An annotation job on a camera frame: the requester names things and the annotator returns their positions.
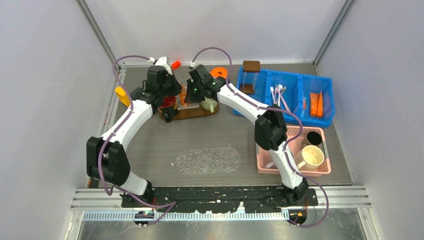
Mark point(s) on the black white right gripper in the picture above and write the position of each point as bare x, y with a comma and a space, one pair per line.
191, 98

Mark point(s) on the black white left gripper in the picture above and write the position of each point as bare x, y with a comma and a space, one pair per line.
177, 87

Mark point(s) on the light green mug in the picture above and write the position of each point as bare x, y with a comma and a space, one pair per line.
210, 105

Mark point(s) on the clear glass toothbrush holder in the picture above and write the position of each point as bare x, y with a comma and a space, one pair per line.
188, 106

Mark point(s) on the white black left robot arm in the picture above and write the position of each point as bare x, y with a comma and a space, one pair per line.
106, 159

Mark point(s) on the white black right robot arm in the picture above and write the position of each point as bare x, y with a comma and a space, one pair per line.
270, 128

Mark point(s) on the brown oval wooden tray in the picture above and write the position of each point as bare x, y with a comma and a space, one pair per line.
192, 113

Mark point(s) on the white toothbrush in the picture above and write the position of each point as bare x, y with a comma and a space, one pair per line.
276, 94

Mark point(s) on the grey baseplate with orange track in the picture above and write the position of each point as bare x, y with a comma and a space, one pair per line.
219, 72

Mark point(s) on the small red block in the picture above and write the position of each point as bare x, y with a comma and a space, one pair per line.
175, 65

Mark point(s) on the dark grey studded baseplate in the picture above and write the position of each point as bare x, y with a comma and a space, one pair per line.
135, 94

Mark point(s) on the yellow toy block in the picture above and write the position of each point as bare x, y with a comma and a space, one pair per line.
123, 97

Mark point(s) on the clear holder with brown lid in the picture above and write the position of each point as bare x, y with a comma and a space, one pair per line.
249, 75

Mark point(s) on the pink plastic basket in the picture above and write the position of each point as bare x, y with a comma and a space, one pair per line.
263, 157

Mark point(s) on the lilac translucent mug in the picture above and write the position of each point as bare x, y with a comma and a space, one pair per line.
270, 165

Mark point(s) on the blue plastic organizer bin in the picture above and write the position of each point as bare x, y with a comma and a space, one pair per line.
297, 94

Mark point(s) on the black mug in basket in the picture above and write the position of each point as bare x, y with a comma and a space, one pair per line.
312, 138

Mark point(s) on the cream yellow mug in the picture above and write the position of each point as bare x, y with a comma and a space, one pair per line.
309, 158

